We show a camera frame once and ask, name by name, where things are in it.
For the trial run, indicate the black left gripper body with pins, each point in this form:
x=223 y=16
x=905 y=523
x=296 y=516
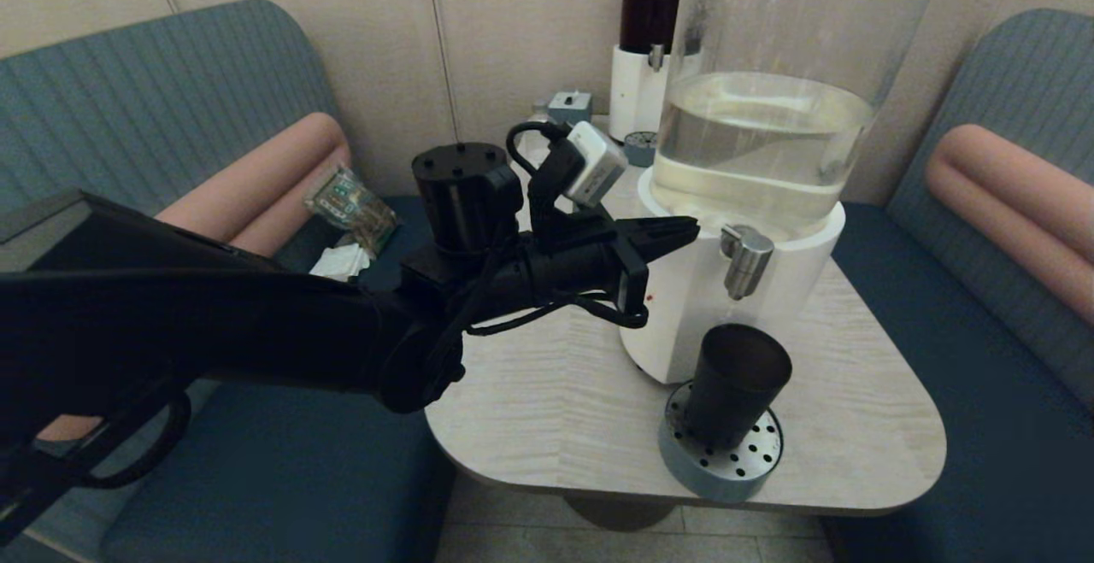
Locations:
x=581 y=264

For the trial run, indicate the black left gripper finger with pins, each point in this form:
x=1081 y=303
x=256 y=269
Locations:
x=671 y=226
x=662 y=249

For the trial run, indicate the metal dispenser tap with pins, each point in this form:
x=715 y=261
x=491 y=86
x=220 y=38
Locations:
x=748 y=260

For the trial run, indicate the black tapered cup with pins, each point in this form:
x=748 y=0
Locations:
x=735 y=384

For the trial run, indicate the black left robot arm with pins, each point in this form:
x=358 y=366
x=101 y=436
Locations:
x=214 y=324

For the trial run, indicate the small round drip tray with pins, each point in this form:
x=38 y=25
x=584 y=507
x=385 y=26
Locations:
x=643 y=149

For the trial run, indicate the large clear water dispenser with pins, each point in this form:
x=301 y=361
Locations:
x=752 y=119

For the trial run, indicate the blue-grey square box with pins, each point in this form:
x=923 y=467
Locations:
x=570 y=108

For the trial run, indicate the small clear plastic bottle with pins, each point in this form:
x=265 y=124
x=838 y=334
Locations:
x=537 y=112

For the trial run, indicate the dark drink dispenser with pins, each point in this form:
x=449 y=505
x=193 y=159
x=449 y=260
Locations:
x=645 y=25

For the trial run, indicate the large round perforated drip tray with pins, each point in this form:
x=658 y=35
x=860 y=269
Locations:
x=722 y=473

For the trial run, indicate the green snack packet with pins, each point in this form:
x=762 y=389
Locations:
x=350 y=201

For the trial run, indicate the white napkin stack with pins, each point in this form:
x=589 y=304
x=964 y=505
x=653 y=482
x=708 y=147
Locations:
x=338 y=264

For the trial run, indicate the pink bolster cushion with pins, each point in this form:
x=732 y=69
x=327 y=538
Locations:
x=1008 y=196
x=273 y=170

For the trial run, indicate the teal bench with wooden base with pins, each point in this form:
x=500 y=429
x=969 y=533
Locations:
x=171 y=76
x=1008 y=426

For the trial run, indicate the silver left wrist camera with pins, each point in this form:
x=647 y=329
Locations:
x=598 y=161

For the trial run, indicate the gold table pedestal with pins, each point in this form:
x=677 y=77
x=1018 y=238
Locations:
x=620 y=512

